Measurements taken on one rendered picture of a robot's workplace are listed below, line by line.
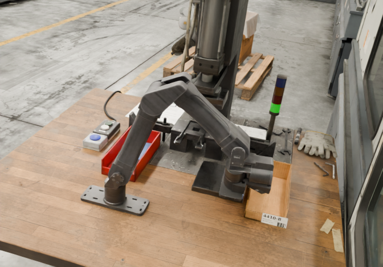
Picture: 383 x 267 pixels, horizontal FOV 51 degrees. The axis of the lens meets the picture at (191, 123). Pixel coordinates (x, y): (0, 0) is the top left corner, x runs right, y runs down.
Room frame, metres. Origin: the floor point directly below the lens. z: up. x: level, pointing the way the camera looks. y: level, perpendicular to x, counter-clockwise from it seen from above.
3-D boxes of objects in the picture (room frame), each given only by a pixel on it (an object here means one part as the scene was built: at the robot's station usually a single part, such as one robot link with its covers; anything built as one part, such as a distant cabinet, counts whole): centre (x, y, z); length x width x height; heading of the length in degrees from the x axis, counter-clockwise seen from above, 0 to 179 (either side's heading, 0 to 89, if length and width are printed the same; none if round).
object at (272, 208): (1.06, -0.28, 0.93); 0.25 x 0.13 x 0.08; 168
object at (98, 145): (1.26, 0.34, 0.90); 0.07 x 0.07 x 0.06; 78
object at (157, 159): (1.38, -0.08, 0.88); 0.65 x 0.50 x 0.03; 78
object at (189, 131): (1.31, -0.04, 0.98); 0.20 x 0.10 x 0.01; 78
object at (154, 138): (1.19, 0.19, 0.93); 0.25 x 0.12 x 0.06; 168
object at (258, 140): (1.30, -0.22, 0.95); 0.15 x 0.03 x 0.10; 78
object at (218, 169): (1.11, -0.12, 0.91); 0.17 x 0.16 x 0.02; 78
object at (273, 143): (1.29, -0.28, 0.95); 0.06 x 0.03 x 0.09; 78
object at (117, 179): (0.96, 0.19, 1.00); 0.09 x 0.06 x 0.06; 174
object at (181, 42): (1.61, 0.03, 1.25); 0.19 x 0.07 x 0.19; 78
